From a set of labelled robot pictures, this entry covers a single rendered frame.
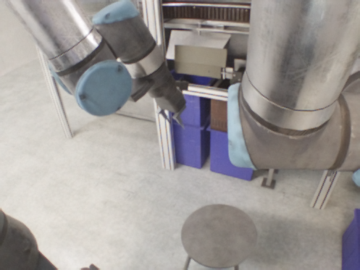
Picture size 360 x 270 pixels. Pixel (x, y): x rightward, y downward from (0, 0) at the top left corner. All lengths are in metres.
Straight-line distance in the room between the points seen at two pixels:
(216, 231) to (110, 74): 0.81
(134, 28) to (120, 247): 1.07
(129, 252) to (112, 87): 1.04
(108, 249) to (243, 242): 0.67
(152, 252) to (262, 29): 1.21
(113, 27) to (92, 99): 0.19
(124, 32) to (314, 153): 0.41
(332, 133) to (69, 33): 0.33
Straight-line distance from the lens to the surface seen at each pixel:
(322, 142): 0.27
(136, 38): 0.55
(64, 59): 0.38
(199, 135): 1.48
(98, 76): 0.38
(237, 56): 1.75
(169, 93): 0.64
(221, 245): 1.02
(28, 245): 0.53
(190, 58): 1.29
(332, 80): 0.19
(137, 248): 1.33
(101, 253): 1.37
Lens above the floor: 1.13
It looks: 36 degrees down
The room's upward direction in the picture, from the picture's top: 4 degrees counter-clockwise
